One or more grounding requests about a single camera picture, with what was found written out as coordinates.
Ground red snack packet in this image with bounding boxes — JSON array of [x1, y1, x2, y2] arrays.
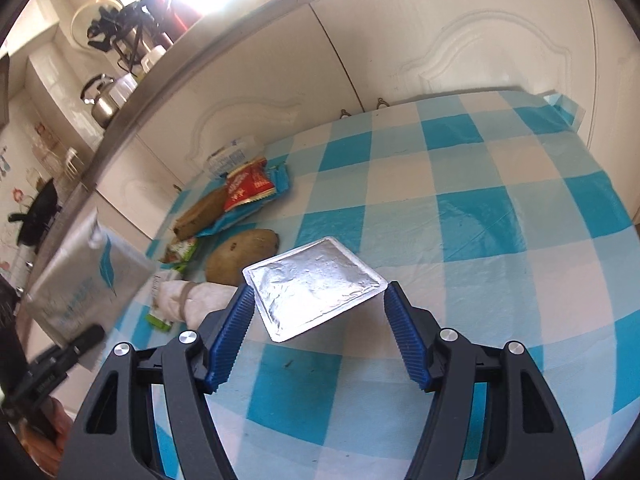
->
[[222, 156, 277, 212]]

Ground cream cabinet door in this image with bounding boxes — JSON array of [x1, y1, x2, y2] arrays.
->
[[95, 180, 176, 241], [97, 5, 366, 201], [585, 0, 640, 171], [310, 0, 601, 116]]

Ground white cup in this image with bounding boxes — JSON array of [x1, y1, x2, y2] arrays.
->
[[141, 46, 167, 75], [110, 75, 138, 107]]

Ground blue checked tablecloth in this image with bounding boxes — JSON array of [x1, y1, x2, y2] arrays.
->
[[95, 87, 636, 480]]

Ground round brown potato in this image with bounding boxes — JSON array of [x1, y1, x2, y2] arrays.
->
[[206, 229, 279, 286]]

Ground white plastic drink bottle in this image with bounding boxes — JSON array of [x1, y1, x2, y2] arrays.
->
[[206, 136, 263, 178]]

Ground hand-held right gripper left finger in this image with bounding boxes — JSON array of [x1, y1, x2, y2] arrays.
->
[[59, 284, 257, 480]]

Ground green and white packet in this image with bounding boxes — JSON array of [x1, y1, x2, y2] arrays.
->
[[145, 272, 173, 333]]

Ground blue cartoon snack packet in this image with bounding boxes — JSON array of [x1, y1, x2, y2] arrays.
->
[[195, 162, 291, 238]]

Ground person's left hand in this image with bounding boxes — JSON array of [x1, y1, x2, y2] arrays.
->
[[22, 397, 76, 476]]

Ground silver plastic bag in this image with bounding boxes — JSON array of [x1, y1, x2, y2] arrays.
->
[[25, 207, 156, 371]]

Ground green snack packet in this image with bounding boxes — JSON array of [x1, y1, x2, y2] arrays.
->
[[159, 237, 199, 273]]

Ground black wok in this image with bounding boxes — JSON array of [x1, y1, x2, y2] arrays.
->
[[7, 178, 63, 247]]

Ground long brown sweet potato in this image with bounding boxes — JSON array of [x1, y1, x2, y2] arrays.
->
[[173, 189, 228, 240]]

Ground white wire rack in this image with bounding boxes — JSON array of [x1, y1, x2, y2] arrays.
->
[[60, 147, 86, 181]]

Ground round glass lid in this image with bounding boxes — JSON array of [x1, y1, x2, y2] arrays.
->
[[70, 0, 126, 52]]

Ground steel kettle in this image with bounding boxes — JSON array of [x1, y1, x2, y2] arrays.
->
[[81, 74, 121, 128]]

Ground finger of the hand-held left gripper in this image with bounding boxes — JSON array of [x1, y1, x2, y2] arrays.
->
[[50, 325, 106, 368]]

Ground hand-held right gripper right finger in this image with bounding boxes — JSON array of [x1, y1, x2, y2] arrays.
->
[[382, 281, 586, 480]]

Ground grey kitchen counter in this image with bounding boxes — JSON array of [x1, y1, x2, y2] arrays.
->
[[30, 0, 401, 281]]

